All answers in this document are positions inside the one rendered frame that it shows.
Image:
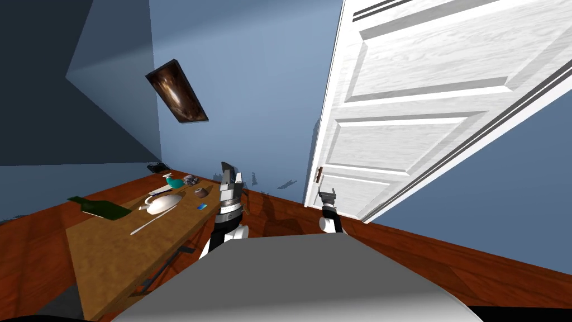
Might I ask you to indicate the white and blue book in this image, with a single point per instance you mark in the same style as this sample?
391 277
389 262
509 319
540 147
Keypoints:
160 191

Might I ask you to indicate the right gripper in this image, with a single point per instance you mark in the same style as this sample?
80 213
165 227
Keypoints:
328 199

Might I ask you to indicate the brown cup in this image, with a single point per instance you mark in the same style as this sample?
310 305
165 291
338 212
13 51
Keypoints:
201 192

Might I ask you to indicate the dark green bottle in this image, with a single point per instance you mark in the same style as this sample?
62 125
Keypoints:
103 208

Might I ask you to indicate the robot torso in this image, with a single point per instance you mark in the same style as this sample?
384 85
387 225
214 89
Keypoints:
295 281

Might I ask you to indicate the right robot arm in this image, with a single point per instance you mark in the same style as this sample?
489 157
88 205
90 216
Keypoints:
330 221

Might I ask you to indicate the white teapot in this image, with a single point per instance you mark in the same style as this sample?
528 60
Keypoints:
161 204

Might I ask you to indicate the teal spray bottle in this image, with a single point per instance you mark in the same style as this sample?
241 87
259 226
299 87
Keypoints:
175 182

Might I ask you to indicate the wooden table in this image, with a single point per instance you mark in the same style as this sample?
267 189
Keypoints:
116 264

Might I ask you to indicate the white panelled door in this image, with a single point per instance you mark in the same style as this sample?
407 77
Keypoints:
424 107

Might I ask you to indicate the white stick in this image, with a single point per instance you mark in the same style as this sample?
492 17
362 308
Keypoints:
152 221

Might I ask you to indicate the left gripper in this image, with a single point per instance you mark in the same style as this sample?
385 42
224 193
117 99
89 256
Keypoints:
230 193

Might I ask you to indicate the grey crumpled lump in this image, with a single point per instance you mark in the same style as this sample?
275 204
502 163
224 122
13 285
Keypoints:
191 180

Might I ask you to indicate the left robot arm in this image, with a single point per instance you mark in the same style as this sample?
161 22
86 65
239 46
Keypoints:
227 223

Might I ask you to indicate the dark framed wall picture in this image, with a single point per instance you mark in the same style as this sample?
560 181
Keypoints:
177 91

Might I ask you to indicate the small blue block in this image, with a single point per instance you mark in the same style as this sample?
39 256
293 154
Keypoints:
202 206

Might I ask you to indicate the black object on floor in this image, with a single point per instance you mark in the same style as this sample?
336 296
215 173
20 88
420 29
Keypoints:
158 168

